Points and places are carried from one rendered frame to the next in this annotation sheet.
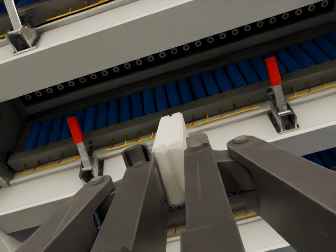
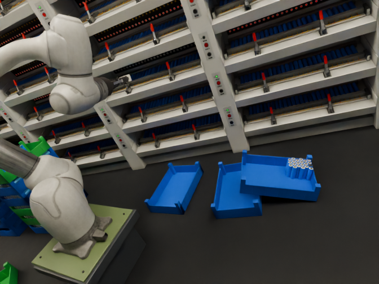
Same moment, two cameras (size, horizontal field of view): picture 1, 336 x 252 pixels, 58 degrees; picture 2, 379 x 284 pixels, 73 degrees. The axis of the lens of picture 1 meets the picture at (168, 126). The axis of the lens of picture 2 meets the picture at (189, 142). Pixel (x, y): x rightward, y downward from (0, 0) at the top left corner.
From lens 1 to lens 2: 1.05 m
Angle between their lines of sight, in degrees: 17
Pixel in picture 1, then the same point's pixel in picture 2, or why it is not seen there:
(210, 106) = (158, 74)
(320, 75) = (184, 66)
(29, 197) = (114, 97)
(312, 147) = (179, 85)
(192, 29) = (144, 56)
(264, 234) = (176, 112)
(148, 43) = (136, 59)
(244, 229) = (172, 111)
